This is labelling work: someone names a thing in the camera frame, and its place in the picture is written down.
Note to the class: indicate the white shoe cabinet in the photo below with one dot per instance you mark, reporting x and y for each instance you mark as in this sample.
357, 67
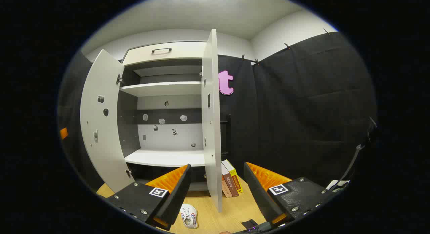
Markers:
164, 156

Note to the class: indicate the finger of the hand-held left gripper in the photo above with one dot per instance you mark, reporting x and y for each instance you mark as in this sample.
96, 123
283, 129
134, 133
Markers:
63, 133

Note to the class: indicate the tan book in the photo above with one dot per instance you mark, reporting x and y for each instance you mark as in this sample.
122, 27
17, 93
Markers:
225, 190

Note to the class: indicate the white striped shoe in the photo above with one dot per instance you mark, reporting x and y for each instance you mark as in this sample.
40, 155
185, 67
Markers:
188, 215

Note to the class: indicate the maroon book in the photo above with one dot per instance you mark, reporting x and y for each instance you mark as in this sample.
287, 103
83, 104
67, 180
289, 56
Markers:
230, 183

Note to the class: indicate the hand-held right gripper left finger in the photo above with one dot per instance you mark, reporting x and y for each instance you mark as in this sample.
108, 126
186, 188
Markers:
178, 193

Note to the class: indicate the small black floor object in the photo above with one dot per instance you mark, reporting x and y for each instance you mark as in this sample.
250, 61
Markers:
249, 224

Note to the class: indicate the white shoe cabinet door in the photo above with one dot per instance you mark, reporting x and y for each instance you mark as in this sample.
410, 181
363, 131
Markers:
211, 143
104, 153

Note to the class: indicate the cream cabinet drawer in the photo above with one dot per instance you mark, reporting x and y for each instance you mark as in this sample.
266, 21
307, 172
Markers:
188, 50

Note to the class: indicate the yellow book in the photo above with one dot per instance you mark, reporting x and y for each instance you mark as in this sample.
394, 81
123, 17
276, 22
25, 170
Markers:
235, 180

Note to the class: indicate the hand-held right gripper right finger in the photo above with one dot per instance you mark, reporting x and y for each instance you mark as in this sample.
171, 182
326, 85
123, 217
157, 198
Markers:
258, 197

